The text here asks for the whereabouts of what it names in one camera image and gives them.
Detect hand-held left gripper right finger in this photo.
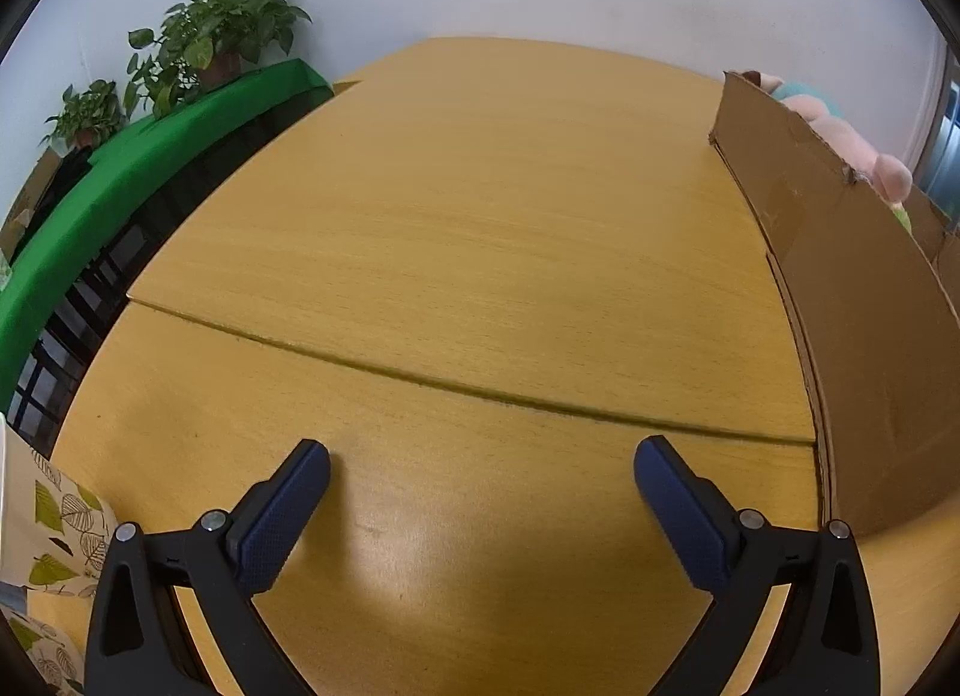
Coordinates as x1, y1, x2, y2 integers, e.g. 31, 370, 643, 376
634, 435, 882, 696

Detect dark object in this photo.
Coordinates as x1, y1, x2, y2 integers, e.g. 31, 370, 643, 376
34, 147, 95, 232

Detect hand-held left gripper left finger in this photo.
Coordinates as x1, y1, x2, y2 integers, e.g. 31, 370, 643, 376
85, 439, 332, 696

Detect large potted green plant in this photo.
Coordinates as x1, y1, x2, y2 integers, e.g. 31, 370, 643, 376
124, 0, 312, 119

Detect wooden desktop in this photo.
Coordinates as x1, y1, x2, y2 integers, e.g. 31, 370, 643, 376
46, 36, 935, 696

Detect green cloth cover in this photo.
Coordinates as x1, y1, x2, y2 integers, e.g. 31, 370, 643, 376
0, 58, 335, 412

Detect brown cardboard box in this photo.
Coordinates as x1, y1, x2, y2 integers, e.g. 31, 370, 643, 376
709, 70, 960, 538

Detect glass window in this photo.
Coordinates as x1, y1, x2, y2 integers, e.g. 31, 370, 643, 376
913, 47, 960, 217

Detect leaf print cloth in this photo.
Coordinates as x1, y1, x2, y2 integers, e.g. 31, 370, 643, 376
0, 441, 121, 696

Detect small brown carton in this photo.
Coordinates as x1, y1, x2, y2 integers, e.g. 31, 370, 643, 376
0, 148, 65, 262

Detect pink and teal plush toy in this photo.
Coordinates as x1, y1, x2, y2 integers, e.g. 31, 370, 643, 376
742, 70, 917, 232

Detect small potted green plant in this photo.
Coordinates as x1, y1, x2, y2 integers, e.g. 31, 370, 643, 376
41, 79, 128, 148

